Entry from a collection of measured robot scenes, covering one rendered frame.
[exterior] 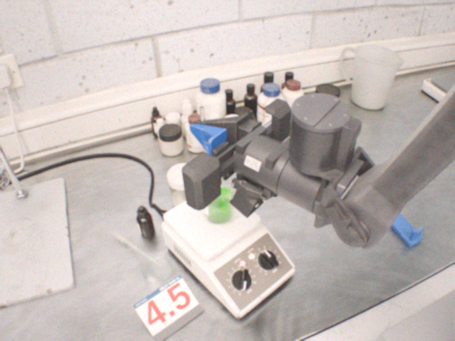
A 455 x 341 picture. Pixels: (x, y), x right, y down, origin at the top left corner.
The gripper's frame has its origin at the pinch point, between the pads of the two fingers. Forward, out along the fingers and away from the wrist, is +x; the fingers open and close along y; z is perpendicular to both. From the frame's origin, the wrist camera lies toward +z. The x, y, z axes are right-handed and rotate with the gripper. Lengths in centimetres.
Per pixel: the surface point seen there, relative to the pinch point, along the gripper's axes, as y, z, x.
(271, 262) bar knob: 0.6, 19.8, -10.5
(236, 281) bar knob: -5.2, 20.6, -8.2
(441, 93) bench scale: 82, 22, -18
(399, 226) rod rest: 25.1, 24.9, -24.1
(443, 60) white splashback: 111, 23, -12
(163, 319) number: -15.9, 24.6, -2.2
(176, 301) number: -12.6, 23.8, -1.9
